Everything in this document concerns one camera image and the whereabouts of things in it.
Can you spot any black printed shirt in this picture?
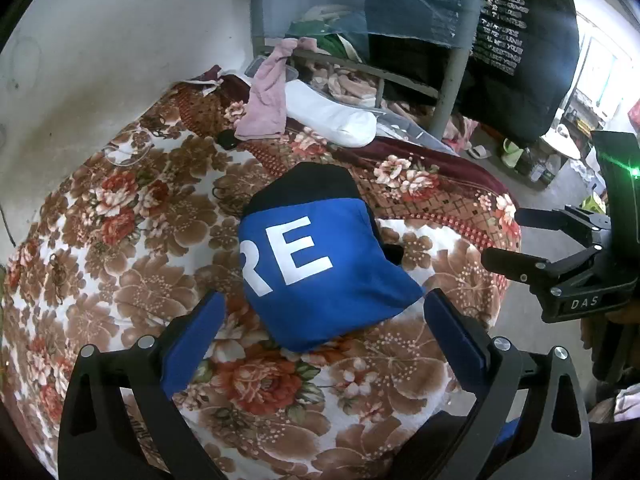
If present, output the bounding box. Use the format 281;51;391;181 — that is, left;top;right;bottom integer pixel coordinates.
457;0;581;146

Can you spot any white sock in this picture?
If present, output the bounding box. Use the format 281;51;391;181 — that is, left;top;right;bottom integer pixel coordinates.
284;80;377;148

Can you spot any window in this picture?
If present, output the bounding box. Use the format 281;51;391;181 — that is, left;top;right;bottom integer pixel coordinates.
570;0;640;131

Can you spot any white round table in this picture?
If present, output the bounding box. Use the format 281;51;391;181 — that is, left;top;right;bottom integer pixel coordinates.
545;125;593;161

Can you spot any denim cloth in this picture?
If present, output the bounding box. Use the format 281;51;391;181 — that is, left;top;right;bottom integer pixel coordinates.
364;0;493;51

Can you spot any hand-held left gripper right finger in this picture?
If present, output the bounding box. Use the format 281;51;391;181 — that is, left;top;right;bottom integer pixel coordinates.
422;289;591;480

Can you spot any yellow-green slipper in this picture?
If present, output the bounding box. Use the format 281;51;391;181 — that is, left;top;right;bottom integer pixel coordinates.
501;139;523;168

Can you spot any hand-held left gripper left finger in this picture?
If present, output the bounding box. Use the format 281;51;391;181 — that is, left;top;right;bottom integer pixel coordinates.
57;290;227;480

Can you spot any pink cloth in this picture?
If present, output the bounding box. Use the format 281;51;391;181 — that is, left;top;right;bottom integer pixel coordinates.
234;37;318;142

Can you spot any blue and black jacket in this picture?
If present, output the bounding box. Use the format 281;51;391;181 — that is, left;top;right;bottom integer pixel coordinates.
238;161;427;353

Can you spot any green cloth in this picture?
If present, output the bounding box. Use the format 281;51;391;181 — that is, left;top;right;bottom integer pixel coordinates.
290;20;368;61

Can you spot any grey metal bed frame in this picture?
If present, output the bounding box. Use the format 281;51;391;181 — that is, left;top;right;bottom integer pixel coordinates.
249;0;473;140

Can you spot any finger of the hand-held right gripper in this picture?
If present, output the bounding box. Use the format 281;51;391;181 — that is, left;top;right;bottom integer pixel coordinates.
515;205;608;246
481;245;608;287

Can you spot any clear plastic jug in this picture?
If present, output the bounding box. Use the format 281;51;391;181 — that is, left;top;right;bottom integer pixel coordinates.
529;152;563;186

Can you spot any floral blanket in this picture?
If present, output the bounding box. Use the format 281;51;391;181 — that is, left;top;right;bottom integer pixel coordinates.
0;65;523;480

